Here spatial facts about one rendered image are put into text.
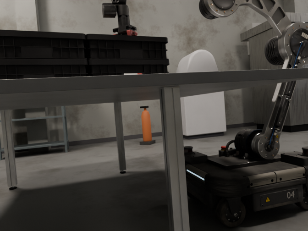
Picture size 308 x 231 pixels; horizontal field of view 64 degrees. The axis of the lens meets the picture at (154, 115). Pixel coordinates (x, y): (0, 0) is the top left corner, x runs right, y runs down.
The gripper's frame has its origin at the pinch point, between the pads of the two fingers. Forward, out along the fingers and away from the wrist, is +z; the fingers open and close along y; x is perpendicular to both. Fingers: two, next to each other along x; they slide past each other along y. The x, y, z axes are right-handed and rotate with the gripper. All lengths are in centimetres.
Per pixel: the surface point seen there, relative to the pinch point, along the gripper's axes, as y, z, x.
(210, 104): -51, 32, 311
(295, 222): 67, 90, 29
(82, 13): -250, -153, 240
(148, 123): -131, 54, 236
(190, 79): 40, 23, -21
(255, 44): 18, -73, 403
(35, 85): 5, 22, -56
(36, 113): -294, 21, 159
